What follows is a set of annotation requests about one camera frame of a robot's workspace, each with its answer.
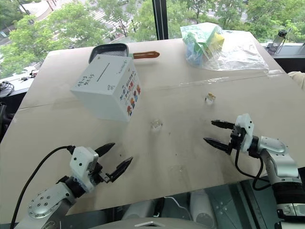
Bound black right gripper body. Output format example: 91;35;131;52
229;125;246;156

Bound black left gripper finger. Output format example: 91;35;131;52
94;142;116;158
110;156;134;184

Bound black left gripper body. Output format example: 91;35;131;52
89;162;112;186

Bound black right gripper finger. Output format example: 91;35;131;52
203;137;232;156
211;119;237;131

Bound white printed cardboard box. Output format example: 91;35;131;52
70;54;142;123

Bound white rounded shape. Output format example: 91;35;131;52
189;190;215;229

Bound clear plastic bag of toys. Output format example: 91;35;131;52
179;22;268;72

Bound cream fabric sleeve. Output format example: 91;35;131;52
287;71;305;91

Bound clear water bottle, black lid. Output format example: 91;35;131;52
271;28;292;53

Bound black chair part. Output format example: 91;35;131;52
0;102;15;143

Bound small bunch of keys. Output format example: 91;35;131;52
20;69;39;82

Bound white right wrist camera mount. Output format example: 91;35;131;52
234;114;254;154

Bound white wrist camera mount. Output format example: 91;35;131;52
69;146;99;193
234;114;254;154

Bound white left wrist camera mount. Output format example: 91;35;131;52
69;146;99;193

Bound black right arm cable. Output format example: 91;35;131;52
234;143;273;191

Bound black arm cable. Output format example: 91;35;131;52
234;143;273;191
10;145;76;229

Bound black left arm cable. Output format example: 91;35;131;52
10;145;76;229

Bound green square pan, wooden handle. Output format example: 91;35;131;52
88;43;161;64

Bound tangled black cables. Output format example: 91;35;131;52
0;80;15;96

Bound dark window frame post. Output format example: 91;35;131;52
152;0;169;41

